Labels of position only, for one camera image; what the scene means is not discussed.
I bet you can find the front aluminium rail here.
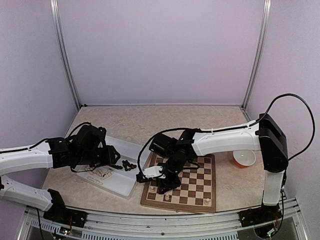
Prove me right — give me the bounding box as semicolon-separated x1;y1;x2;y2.
17;197;308;240

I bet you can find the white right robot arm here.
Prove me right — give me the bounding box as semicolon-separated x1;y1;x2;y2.
149;114;289;223

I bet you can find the pile of white chess pieces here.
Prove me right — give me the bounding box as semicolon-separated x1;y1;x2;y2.
86;168;114;186

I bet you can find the pile of dark chess pieces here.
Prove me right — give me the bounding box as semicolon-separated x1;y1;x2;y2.
110;160;137;172

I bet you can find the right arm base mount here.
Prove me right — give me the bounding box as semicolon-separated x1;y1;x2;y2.
238;204;283;228

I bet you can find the aluminium frame post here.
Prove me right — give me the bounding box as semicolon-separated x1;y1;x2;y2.
50;0;81;111
241;0;272;112

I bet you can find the right aluminium frame post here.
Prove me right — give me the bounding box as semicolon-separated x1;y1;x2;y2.
241;0;272;112

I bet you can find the orange white bowl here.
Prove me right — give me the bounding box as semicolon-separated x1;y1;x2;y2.
232;150;256;168

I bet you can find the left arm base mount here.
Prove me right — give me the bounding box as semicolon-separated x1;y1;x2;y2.
43;204;88;228

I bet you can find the left aluminium frame post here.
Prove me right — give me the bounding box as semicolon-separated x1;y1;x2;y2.
50;0;81;111

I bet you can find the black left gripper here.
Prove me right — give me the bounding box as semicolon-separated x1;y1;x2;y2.
76;144;120;167

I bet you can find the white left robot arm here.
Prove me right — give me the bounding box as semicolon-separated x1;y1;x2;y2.
0;137;121;223

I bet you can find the white plastic divided tray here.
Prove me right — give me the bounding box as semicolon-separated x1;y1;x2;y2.
75;136;142;200

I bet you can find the wooden chess board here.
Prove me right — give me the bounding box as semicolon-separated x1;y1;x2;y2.
140;154;217;213

